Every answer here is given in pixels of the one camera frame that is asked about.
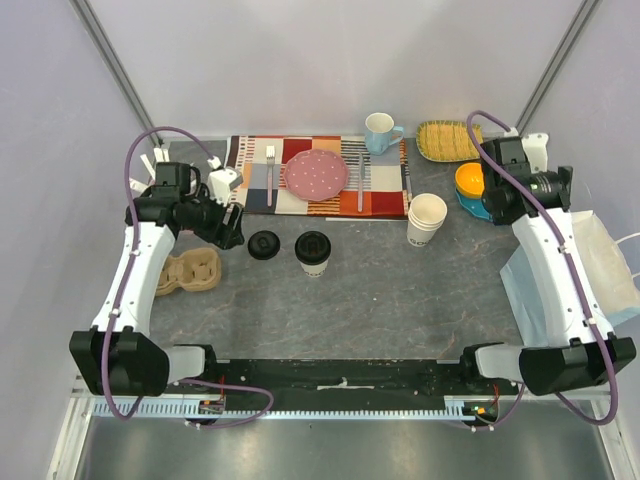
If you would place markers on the pink handled fork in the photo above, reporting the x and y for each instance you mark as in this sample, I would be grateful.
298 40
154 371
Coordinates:
270 161

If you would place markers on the yellow bowl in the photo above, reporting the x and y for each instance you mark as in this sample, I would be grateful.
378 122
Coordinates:
469 180

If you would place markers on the black coffee cup lid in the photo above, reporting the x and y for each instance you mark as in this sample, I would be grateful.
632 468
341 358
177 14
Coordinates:
312 248

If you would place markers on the pink polka dot plate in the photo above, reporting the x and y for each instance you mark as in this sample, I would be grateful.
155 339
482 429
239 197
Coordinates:
316 175

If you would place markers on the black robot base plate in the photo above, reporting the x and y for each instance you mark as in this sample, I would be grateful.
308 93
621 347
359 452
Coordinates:
349 385

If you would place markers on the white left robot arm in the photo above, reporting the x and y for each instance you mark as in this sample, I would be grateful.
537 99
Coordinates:
116 355

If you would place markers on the blue polka dot plate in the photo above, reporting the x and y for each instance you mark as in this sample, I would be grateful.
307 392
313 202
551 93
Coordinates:
473 207

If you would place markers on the yellow woven tray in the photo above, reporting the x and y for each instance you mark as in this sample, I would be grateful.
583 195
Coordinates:
445 141

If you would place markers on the light blue mug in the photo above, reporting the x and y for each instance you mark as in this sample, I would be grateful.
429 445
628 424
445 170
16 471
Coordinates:
381 133

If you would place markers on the colourful patchwork placemat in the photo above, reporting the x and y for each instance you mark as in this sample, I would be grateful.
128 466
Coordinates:
387 186

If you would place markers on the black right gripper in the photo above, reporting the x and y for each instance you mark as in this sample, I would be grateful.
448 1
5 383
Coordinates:
565 182

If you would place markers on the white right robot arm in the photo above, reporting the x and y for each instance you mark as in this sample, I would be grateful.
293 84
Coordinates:
536 205

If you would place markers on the brown cardboard cup carrier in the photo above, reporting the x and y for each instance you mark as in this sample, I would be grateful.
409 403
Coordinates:
195 270

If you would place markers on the white paper cup stack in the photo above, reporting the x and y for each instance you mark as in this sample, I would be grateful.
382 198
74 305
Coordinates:
427 213

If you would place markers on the blue white paper bag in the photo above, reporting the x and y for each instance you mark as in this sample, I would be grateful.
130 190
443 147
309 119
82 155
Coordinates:
611 280

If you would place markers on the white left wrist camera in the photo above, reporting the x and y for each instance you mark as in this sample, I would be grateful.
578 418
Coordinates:
221 183

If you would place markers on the pink handled table knife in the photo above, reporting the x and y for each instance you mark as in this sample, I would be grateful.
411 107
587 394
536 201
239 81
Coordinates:
361 177

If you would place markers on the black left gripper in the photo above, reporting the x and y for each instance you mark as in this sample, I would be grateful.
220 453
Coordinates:
225 236

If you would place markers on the white paper coffee cup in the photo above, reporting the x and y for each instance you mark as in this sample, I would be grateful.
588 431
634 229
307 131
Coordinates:
314 266

